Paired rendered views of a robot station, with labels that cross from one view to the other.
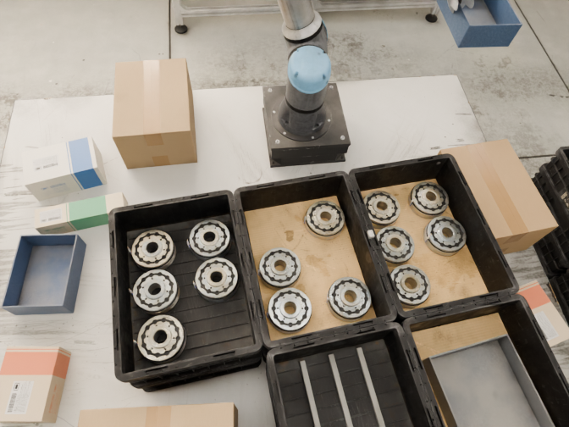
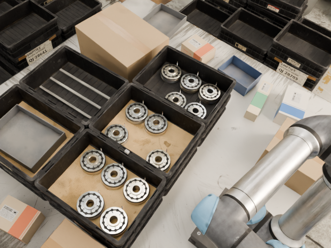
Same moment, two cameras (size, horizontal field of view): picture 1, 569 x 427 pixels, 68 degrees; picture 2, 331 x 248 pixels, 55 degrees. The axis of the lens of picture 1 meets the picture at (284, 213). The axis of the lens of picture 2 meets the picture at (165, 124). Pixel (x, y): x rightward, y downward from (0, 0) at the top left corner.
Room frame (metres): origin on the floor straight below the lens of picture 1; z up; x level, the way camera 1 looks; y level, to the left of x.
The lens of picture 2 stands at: (0.97, -0.51, 2.06)
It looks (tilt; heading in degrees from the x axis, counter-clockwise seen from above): 57 degrees down; 136
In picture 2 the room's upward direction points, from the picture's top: 6 degrees clockwise
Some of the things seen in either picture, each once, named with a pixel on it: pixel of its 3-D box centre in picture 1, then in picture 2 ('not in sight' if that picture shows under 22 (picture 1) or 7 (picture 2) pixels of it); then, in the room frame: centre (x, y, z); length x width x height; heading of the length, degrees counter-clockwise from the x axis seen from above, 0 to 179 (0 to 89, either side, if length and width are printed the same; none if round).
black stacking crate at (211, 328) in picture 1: (185, 283); (183, 89); (0.31, 0.22, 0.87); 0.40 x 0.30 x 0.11; 18
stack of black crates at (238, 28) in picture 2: not in sight; (246, 45); (-0.04, 1.25, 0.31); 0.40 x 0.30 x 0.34; 13
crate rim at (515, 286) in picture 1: (427, 229); (101, 182); (0.50, -0.35, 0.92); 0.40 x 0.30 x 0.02; 18
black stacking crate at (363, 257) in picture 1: (307, 259); (147, 133); (0.41, -0.07, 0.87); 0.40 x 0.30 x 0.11; 18
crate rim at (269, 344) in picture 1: (309, 251); (147, 127); (0.41, -0.07, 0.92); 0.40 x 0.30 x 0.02; 18
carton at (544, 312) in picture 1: (528, 318); (17, 219); (0.36, -0.68, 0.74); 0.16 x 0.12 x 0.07; 26
